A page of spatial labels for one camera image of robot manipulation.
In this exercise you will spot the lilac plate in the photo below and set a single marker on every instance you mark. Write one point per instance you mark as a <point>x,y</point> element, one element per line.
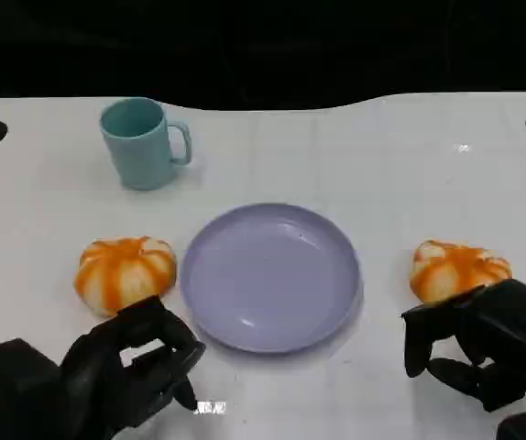
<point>267,279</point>

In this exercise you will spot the orange and white bread roll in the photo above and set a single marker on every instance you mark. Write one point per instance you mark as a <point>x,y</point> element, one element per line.
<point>455,270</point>
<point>123,275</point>

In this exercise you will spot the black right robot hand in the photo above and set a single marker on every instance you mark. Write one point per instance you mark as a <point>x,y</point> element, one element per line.
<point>515,321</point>

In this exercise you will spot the pale green mug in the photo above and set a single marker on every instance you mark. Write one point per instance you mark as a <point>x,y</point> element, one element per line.
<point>141,156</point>

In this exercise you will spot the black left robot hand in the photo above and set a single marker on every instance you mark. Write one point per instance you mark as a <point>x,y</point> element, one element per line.
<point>102,366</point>

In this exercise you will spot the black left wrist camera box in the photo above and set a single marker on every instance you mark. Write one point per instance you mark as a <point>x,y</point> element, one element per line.
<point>13,389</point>

